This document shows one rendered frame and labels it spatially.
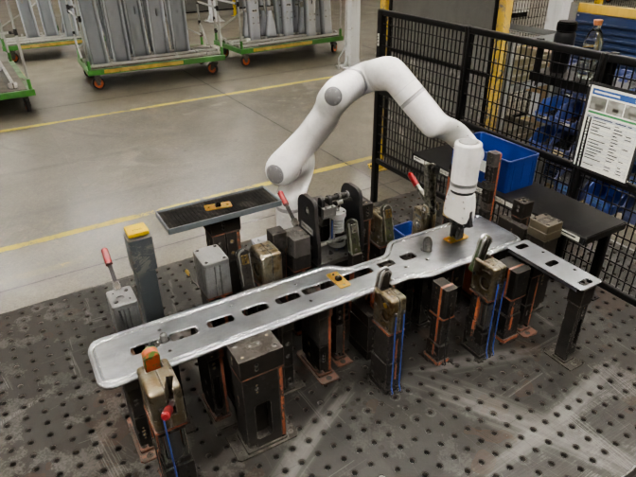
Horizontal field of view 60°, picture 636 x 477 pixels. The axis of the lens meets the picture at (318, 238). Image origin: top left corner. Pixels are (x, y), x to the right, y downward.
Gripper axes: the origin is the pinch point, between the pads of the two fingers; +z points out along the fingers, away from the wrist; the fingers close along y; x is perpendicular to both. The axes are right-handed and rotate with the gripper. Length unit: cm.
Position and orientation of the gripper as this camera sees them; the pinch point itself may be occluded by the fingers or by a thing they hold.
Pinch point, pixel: (456, 231)
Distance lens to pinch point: 188.5
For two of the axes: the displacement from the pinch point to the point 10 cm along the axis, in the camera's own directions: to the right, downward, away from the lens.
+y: 5.0, 4.3, -7.5
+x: 8.6, -2.6, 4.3
